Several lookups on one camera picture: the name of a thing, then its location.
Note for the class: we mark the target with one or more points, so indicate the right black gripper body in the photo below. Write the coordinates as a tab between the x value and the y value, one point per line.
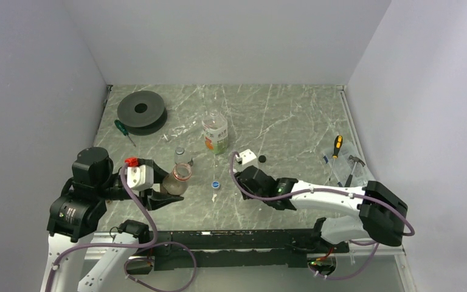
246	189

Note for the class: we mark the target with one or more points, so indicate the green handled screwdriver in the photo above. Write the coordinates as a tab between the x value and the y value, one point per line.
121	127

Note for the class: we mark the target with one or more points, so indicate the small metal hammer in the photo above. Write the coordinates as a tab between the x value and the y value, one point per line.
356	162

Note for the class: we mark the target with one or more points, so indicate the clear Pocari Sweat bottle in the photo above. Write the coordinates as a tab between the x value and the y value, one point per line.
178	131

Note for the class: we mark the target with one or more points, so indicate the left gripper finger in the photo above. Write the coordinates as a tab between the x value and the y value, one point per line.
163	199
158	173

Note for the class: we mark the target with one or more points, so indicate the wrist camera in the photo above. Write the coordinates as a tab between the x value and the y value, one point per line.
139	174
246	158

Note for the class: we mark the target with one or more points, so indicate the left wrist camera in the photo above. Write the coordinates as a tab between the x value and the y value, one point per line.
139	174

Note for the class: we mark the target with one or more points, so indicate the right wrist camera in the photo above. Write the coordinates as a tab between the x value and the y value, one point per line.
246	158

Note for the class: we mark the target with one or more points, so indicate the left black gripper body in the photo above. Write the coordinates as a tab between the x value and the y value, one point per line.
143	196

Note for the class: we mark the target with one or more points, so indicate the yellow black screwdriver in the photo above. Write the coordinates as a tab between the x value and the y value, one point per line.
337	147

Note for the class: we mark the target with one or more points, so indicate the black filament spool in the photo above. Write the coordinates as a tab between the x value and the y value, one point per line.
142	113

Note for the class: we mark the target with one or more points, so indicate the small orange cap bottle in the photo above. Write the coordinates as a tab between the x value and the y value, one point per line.
177	181

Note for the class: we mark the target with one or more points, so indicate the green fruit tea bottle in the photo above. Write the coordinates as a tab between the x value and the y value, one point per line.
215	128

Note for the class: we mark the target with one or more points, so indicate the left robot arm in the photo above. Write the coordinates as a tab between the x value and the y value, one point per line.
74	263

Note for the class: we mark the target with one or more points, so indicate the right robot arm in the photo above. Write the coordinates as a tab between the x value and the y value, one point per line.
371	211

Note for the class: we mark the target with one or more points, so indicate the clear bottle black label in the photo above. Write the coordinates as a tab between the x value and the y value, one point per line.
183	156

